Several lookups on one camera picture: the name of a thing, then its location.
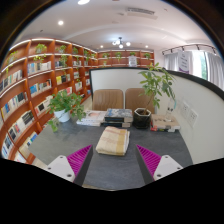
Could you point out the leafy plant in white pot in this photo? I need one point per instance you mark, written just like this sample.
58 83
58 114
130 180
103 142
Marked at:
65 105

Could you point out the white wall outlet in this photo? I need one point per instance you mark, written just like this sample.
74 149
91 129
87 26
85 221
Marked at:
192 117
184 110

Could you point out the white portrait cover book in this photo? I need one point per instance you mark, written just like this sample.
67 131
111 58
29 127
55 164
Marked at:
95 115

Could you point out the beige flat book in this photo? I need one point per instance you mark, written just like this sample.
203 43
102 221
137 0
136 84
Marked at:
165 121

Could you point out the black track light rail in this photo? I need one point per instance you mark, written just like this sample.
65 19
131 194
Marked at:
190 47

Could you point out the black multi-bulb ceiling lamp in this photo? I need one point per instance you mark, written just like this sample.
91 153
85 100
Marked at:
120 42

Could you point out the recessed ceiling lights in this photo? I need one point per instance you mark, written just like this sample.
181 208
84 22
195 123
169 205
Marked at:
60 22

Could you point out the dark blue-lettered book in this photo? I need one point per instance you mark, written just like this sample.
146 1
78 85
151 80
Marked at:
115 124

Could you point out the clear acrylic sign stand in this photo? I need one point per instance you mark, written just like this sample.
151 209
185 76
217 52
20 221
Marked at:
170 109

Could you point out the white curtain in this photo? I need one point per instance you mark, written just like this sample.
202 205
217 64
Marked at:
215 66

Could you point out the tall plant in black pot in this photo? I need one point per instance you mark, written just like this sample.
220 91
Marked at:
142 120

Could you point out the thin white book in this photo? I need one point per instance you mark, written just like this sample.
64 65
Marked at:
88 123

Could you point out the grey photo cover book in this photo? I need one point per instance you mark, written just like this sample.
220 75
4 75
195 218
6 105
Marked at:
119 114

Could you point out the cream yellow-striped towel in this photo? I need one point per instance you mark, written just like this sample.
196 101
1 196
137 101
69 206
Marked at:
113 140

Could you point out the orange wooden bookshelf unit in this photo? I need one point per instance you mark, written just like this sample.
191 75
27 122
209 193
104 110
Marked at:
23 86

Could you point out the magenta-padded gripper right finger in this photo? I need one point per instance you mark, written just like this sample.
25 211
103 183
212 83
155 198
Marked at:
149 159

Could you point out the red-spined book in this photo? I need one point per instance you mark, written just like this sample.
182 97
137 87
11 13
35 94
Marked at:
160 129

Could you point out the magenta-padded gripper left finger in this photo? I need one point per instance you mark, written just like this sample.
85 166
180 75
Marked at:
79 159

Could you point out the hanging white sign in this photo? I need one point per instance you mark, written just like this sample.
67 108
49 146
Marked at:
185 61

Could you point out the ceiling air vent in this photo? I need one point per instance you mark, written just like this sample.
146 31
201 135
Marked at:
140 12

